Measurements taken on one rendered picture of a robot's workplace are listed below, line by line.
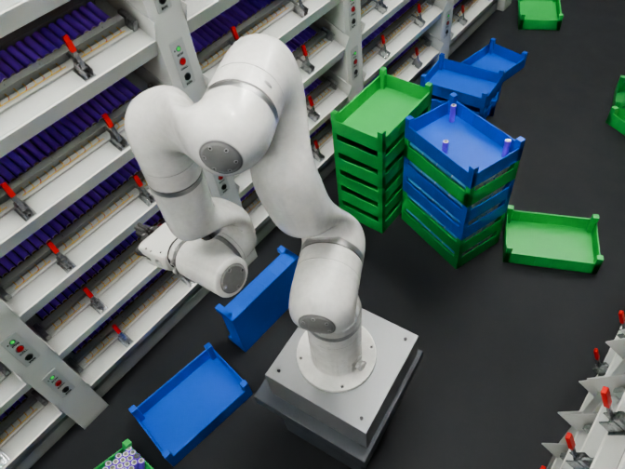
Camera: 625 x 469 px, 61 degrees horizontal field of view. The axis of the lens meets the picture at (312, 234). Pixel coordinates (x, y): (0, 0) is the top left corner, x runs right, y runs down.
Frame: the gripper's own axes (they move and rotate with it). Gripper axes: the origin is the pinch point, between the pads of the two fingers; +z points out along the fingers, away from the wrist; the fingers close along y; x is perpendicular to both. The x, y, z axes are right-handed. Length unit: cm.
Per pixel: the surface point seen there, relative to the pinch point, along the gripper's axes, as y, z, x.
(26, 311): -28.2, 19.2, -8.7
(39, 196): -9.9, 18.2, 12.7
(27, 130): -4.8, 11.9, 28.4
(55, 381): -35, 24, -35
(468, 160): 85, -33, -33
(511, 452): 29, -72, -83
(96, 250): -7.0, 19.7, -8.4
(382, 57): 126, 25, -27
